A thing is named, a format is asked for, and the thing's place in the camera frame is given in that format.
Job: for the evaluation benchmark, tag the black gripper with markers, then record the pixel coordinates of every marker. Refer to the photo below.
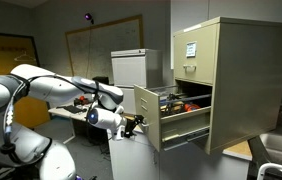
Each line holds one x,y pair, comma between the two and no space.
131,126

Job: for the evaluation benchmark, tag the beige file cabinet drawer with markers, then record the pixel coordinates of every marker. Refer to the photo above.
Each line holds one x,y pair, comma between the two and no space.
147,113

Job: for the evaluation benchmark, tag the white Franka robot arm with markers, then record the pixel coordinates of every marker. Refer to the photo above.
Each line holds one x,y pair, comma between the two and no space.
47,86

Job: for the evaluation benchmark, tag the grey lateral file cabinet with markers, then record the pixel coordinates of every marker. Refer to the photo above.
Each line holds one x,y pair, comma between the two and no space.
131,70

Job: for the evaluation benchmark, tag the beige drawer with paper label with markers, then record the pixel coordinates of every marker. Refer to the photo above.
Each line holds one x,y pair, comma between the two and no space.
201,73

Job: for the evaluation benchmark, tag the beige metal file cabinet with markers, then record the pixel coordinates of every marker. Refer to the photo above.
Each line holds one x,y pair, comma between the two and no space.
251,83

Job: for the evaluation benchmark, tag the black clamp tool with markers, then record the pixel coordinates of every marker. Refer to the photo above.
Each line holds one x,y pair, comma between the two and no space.
171,105

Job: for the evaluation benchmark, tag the orange tool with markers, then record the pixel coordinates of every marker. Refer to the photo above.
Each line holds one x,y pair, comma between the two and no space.
192,107

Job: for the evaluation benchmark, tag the black box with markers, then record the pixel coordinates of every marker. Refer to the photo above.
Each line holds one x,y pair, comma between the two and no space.
101,80

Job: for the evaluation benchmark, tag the red tool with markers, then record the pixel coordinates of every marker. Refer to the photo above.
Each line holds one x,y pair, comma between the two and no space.
81,100

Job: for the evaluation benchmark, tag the black keyboard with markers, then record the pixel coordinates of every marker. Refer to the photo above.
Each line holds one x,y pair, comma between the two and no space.
73,109

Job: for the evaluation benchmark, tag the wood framed whiteboard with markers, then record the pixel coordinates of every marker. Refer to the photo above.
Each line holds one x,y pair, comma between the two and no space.
107,46

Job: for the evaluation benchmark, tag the cluttered white desk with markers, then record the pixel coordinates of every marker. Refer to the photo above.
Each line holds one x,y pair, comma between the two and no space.
59,111

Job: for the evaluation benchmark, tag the white paper label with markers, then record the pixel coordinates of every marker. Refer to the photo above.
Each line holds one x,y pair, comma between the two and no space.
191,49

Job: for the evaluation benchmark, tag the steel sink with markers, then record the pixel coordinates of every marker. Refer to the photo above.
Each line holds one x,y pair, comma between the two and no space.
281,150

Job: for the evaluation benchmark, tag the camera with purple light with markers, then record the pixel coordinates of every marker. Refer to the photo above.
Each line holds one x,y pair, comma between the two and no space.
88,16

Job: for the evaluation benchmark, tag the white metal tube frame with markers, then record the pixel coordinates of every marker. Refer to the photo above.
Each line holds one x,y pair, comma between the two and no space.
274,166

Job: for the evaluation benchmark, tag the yellow wall board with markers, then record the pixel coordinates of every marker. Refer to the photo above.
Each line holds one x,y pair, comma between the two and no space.
1,50

